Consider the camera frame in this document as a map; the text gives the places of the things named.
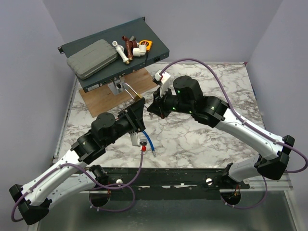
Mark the grey plastic tool case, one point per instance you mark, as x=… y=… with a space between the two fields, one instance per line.
x=92 y=59

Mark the metal shelf stand bracket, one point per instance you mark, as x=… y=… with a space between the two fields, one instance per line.
x=116 y=87

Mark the brass padlock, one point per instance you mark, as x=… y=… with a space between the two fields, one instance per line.
x=131 y=92

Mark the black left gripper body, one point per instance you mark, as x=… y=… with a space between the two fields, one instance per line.
x=129 y=122

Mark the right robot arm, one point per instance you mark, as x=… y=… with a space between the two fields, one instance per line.
x=272 y=150

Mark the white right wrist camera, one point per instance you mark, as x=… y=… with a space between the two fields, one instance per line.
x=163 y=80

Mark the brown pipe valve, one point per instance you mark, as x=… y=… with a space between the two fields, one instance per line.
x=130 y=44

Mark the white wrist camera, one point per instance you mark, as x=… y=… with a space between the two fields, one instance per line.
x=163 y=80
x=139 y=140

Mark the white pvc elbow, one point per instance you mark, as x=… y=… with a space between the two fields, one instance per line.
x=139 y=51

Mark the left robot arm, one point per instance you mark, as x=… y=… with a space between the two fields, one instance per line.
x=33 y=200

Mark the wooden board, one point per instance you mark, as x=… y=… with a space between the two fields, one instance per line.
x=109 y=96

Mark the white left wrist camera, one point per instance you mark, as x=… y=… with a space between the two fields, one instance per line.
x=139 y=140

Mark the yellow tape measure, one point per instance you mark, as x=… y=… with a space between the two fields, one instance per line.
x=146 y=43

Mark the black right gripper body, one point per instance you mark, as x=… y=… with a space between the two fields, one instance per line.
x=167 y=103

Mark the dark teal rack shelf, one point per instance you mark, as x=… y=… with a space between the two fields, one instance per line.
x=135 y=30

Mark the white pvc pipe fitting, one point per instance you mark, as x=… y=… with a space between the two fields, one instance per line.
x=120 y=51

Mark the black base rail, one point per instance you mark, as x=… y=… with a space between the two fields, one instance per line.
x=163 y=183

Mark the blue cable lock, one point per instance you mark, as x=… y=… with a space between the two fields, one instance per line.
x=150 y=142

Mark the aluminium extrusion rail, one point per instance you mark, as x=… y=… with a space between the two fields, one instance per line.
x=258 y=184

